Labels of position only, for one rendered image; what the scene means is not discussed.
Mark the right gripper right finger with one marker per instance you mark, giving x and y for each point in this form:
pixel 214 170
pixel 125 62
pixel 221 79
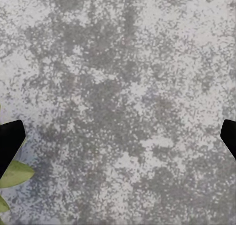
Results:
pixel 228 135

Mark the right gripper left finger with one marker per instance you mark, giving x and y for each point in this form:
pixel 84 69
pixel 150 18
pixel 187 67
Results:
pixel 12 136

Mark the pot plant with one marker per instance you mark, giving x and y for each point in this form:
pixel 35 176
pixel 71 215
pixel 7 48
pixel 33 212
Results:
pixel 15 174

